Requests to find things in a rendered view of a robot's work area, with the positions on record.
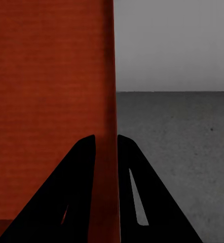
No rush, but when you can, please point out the storage box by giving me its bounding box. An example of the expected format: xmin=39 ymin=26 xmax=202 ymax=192
xmin=0 ymin=0 xmax=121 ymax=243

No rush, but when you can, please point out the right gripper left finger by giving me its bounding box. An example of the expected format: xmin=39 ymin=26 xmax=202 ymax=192
xmin=0 ymin=135 xmax=96 ymax=243

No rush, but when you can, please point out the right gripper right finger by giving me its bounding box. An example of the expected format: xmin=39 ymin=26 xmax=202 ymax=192
xmin=118 ymin=135 xmax=203 ymax=243

